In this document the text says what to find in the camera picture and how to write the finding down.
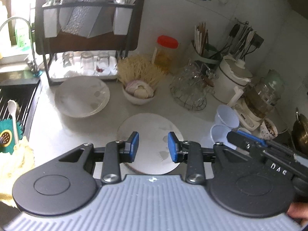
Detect white drip tray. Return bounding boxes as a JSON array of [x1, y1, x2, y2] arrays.
[[50, 55, 119, 83]]

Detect yellow cloth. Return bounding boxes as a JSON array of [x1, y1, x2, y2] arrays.
[[0, 136, 35, 204]]

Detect bundle of chopsticks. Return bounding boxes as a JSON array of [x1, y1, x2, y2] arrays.
[[194, 22, 210, 54]]

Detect black sink drain rack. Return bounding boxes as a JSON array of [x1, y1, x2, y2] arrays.
[[0, 80, 40, 135]]

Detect hanging kitchen utensils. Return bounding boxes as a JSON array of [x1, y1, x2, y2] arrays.
[[226, 17, 256, 61]]

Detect white lidded pot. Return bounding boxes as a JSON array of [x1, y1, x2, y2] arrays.
[[212, 55, 252, 103]]

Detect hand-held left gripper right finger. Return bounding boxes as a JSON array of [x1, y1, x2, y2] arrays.
[[167, 131, 246, 184]]

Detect brown wooden coaster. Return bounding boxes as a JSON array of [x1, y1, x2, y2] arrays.
[[202, 76, 215, 87]]

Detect deep white leaf-print plate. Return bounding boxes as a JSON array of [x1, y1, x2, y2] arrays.
[[54, 76, 110, 118]]

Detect textured glass plate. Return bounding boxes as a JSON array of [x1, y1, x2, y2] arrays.
[[87, 0, 113, 39], [61, 0, 95, 33]]

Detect black dish rack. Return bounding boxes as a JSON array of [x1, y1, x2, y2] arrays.
[[35, 0, 148, 87]]

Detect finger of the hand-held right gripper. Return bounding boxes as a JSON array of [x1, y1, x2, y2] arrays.
[[227, 129, 297, 160]]

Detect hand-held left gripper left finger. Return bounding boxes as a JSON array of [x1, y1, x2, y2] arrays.
[[58, 131, 140, 184]]

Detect speckled white cup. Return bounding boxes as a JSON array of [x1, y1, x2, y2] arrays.
[[259, 118, 279, 140]]

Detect white bowl with garlic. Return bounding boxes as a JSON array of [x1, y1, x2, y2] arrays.
[[122, 84, 158, 105]]

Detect brown cutting board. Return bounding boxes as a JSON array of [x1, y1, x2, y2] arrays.
[[36, 0, 148, 54]]

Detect glass kettle with white handle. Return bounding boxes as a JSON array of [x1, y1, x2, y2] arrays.
[[227, 82, 281, 114]]

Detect person's right hand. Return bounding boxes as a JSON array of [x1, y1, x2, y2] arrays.
[[287, 202, 308, 225]]

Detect green soap bottle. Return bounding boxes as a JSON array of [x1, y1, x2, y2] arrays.
[[15, 19, 31, 49]]

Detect metal faucet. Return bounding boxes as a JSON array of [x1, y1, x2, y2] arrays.
[[0, 17, 41, 71]]

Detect white kettle base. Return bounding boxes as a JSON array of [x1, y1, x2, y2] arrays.
[[234, 100, 263, 131]]

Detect clear drinking glass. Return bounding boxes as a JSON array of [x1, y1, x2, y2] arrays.
[[63, 51, 74, 67], [97, 51, 111, 69], [80, 52, 94, 69]]

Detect black wall socket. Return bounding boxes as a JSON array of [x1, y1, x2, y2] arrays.
[[250, 33, 264, 48]]

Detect pile of glass cups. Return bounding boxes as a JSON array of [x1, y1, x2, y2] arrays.
[[172, 60, 218, 107]]

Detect translucent plastic cup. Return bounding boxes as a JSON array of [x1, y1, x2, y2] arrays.
[[216, 104, 240, 128], [210, 124, 238, 150]]

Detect wire basket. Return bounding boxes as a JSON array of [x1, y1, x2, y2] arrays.
[[170, 77, 214, 111]]

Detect garlic bulb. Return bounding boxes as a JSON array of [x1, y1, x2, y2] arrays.
[[133, 86, 151, 99]]

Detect green sink strainer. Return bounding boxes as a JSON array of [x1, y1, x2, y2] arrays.
[[0, 119, 24, 153]]

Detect pale green container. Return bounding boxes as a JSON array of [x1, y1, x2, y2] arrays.
[[265, 69, 286, 95]]

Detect pale green chopstick holder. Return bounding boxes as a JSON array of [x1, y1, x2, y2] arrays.
[[190, 40, 223, 66]]

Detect plastic jar with red lid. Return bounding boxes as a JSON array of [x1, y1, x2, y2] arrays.
[[153, 35, 179, 74]]

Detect white utensil holder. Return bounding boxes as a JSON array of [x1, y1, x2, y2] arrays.
[[113, 5, 133, 35], [43, 6, 59, 38]]

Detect purple shallot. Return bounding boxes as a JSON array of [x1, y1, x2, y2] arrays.
[[126, 80, 145, 93]]

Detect long white plastic spoon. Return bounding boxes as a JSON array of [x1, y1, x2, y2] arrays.
[[7, 100, 20, 145]]

